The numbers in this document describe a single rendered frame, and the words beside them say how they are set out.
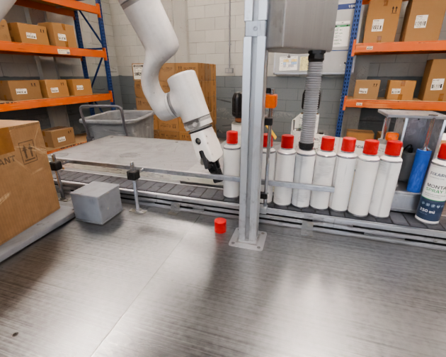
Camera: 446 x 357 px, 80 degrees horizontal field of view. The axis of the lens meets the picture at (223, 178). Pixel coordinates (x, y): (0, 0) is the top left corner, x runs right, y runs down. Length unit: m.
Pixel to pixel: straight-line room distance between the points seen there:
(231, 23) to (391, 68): 2.75
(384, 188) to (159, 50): 0.66
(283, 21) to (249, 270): 0.51
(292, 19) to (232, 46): 4.90
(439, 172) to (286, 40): 0.49
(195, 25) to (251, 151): 5.28
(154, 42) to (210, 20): 4.97
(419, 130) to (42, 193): 1.09
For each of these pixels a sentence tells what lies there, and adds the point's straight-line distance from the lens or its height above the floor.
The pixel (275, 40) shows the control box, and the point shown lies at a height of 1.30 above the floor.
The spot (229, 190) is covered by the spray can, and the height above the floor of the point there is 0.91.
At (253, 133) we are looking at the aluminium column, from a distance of 0.60.
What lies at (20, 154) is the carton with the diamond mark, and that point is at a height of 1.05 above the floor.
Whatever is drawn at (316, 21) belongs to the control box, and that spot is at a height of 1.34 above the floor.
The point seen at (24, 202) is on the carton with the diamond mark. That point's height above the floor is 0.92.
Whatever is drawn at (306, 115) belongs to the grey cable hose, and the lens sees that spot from 0.64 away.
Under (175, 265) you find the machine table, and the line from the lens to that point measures 0.66.
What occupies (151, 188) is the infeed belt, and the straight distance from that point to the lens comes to 0.94.
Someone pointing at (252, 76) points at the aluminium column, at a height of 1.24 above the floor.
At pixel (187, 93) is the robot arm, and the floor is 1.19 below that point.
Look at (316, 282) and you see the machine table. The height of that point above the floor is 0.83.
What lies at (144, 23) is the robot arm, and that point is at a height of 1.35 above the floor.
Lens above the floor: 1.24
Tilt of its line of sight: 21 degrees down
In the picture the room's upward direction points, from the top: straight up
